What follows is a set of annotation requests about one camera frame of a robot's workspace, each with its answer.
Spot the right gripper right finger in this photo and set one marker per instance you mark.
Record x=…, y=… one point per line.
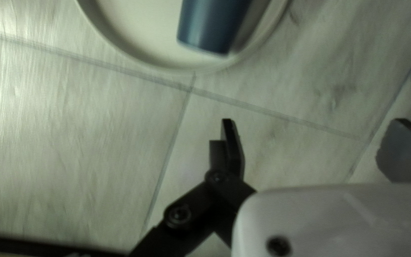
x=409, y=153

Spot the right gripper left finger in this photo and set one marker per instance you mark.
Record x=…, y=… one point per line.
x=232, y=157

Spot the dark blue cup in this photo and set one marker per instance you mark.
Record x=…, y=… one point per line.
x=209, y=25

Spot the pale round plate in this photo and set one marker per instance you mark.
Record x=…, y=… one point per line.
x=137, y=28

